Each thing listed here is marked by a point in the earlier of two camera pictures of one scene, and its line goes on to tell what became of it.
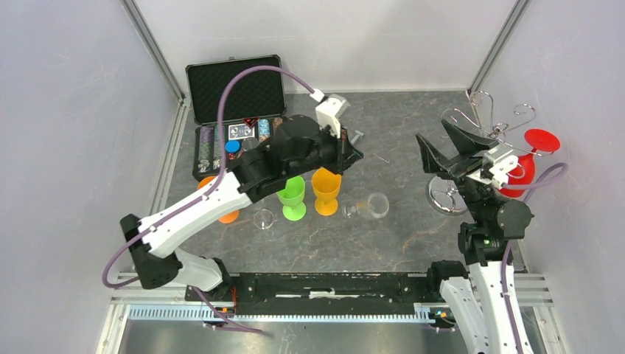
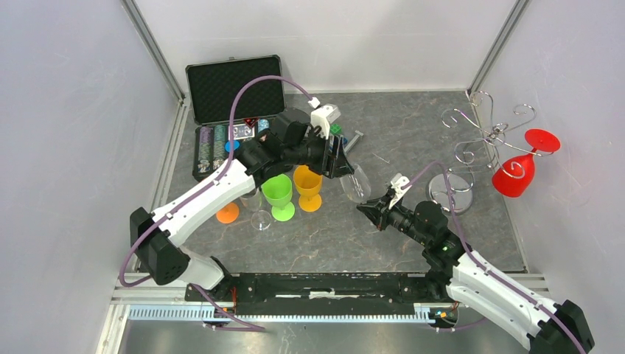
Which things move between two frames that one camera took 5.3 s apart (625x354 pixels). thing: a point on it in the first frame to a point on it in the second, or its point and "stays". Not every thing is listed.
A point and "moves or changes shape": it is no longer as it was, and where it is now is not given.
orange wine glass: [229, 217] stays
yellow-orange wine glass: [326, 186] to [309, 184]
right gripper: [433, 161] to [377, 212]
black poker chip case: [252, 108] stays
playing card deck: [241, 131] stays
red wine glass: [523, 169] stays
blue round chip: [232, 146] stays
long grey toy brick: [359, 133] stays
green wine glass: [292, 196] moves or changes shape
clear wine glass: [376, 206] moves or changes shape
